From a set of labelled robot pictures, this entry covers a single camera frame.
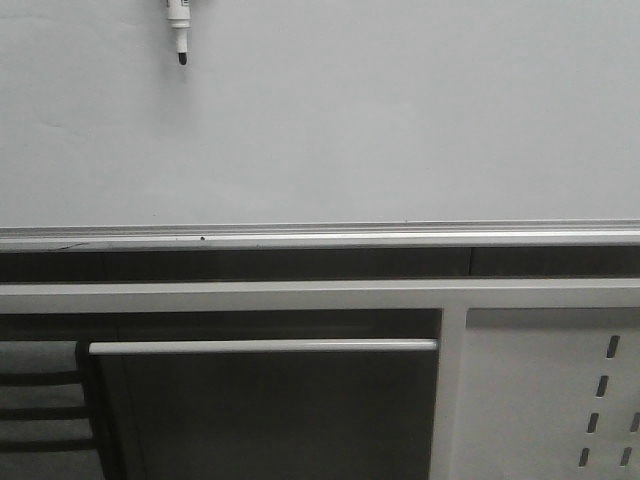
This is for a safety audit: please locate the white black-tipped whiteboard marker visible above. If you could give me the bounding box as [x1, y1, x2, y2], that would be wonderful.
[165, 0, 191, 66]

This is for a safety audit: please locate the large white whiteboard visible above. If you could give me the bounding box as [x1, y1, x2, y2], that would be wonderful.
[1, 1, 639, 250]

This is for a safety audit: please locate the white perforated pegboard panel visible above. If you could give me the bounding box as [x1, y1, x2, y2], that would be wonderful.
[452, 308, 639, 479]

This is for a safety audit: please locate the grey black-striped shelf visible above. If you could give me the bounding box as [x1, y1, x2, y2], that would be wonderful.
[1, 341, 105, 479]

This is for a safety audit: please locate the dark cabinet panel with handle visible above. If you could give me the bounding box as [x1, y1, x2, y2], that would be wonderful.
[89, 339, 439, 479]

